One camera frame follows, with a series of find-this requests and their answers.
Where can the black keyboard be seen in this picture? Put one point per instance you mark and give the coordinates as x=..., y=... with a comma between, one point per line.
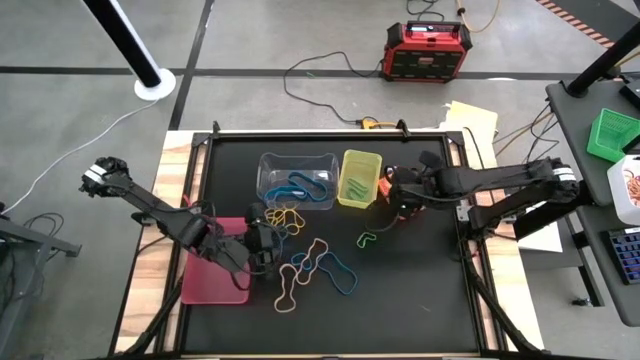
x=627, y=255

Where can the black pole with white base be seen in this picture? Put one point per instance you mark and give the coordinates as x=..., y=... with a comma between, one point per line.
x=130, y=50

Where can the white plastic container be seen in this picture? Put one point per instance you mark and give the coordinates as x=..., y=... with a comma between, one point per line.
x=620, y=200

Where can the pink plastic basket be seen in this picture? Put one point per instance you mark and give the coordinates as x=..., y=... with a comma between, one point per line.
x=210, y=285

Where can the black stand pole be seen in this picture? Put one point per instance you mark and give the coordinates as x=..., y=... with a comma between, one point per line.
x=600, y=62

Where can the black aluminium table frame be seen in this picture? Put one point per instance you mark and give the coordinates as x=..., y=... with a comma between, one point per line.
x=325, y=135

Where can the grey metal stand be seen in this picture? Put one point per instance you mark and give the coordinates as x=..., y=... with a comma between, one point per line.
x=30, y=240

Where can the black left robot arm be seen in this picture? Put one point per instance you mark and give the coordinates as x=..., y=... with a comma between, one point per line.
x=150, y=202

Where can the manila paper sheets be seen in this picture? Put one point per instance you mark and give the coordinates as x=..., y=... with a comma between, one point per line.
x=472, y=122

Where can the orange rubber bands bundle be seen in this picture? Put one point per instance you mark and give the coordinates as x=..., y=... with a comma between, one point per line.
x=634, y=187

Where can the green plastic basket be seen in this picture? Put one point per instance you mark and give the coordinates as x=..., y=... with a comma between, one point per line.
x=610, y=132

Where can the grey side table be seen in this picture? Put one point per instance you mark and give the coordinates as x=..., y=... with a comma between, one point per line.
x=570, y=130

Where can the white paper sheet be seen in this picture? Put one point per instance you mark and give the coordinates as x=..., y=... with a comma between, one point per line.
x=542, y=240

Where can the orange plastic basket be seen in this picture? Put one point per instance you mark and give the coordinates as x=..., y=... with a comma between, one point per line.
x=385, y=189

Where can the yellow rubber band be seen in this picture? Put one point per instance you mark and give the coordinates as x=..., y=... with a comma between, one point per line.
x=300, y=227
x=272, y=212

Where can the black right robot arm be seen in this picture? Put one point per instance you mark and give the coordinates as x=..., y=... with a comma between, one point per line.
x=500, y=180

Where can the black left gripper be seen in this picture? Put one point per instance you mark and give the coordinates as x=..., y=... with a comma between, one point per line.
x=262, y=242

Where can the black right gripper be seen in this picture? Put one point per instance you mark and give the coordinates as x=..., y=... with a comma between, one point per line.
x=407, y=192

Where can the red portable power station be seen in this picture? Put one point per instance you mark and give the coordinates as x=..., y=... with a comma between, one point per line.
x=425, y=52

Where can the yellow extension plug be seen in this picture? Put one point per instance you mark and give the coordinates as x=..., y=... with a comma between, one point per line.
x=372, y=123

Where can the green rubber band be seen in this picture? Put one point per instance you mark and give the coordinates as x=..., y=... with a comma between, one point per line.
x=361, y=194
x=360, y=245
x=357, y=185

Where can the yellow plastic basket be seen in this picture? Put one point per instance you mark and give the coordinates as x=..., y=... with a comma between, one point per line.
x=367, y=165

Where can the clear plastic basket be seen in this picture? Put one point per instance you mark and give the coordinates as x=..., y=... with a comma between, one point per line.
x=272, y=167

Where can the large blue rubber band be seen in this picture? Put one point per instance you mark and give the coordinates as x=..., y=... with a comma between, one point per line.
x=345, y=292

